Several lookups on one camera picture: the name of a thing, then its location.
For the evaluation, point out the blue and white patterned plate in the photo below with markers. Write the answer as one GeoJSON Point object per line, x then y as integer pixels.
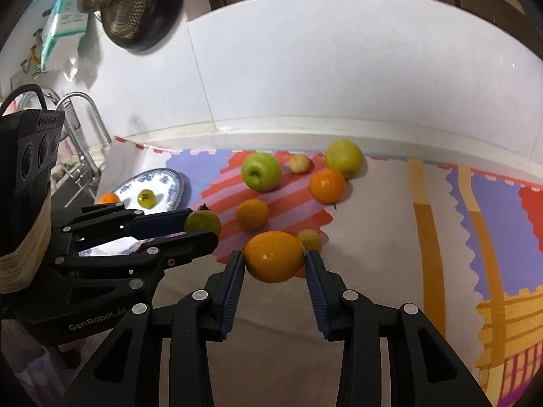
{"type": "Point", "coordinates": [166, 186]}

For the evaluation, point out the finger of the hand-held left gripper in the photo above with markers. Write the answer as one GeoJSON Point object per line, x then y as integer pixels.
{"type": "Point", "coordinates": [163, 221]}
{"type": "Point", "coordinates": [186, 243]}

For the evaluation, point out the black hanging pan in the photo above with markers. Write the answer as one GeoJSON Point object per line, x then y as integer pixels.
{"type": "Point", "coordinates": [167, 12]}

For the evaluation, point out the white plastic bag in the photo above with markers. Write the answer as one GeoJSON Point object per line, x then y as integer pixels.
{"type": "Point", "coordinates": [80, 63]}

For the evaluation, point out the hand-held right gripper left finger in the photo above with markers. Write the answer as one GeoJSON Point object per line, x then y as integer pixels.
{"type": "Point", "coordinates": [232, 288]}

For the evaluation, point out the colourful printed mat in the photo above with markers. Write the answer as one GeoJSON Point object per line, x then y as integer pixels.
{"type": "Point", "coordinates": [382, 241]}

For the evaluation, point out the yellow wall hook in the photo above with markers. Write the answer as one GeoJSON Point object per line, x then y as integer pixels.
{"type": "Point", "coordinates": [29, 57]}

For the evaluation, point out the large yellow-green citrus fruit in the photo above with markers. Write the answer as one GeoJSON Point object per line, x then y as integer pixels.
{"type": "Point", "coordinates": [344, 157]}

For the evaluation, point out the small orange persimmon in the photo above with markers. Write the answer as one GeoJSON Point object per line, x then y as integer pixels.
{"type": "Point", "coordinates": [110, 198]}

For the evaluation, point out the small yellow-green fruit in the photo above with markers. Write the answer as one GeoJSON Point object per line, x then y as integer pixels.
{"type": "Point", "coordinates": [145, 199]}

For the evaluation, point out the large orange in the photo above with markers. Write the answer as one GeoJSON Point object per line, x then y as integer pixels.
{"type": "Point", "coordinates": [273, 256]}

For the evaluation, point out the green persimmon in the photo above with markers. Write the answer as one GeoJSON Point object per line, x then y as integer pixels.
{"type": "Point", "coordinates": [204, 221]}

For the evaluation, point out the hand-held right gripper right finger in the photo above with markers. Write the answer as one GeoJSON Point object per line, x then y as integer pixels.
{"type": "Point", "coordinates": [316, 292]}

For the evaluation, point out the thin chrome gooseneck faucet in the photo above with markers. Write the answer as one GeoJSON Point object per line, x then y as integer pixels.
{"type": "Point", "coordinates": [95, 112]}

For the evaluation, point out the green apple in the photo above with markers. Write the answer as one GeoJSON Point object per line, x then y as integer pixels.
{"type": "Point", "coordinates": [261, 172]}

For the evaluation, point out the teal and white packet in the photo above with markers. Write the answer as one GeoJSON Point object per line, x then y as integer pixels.
{"type": "Point", "coordinates": [65, 12]}

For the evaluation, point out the small tan round fruit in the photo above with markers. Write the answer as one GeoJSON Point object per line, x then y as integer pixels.
{"type": "Point", "coordinates": [301, 164]}
{"type": "Point", "coordinates": [310, 239]}

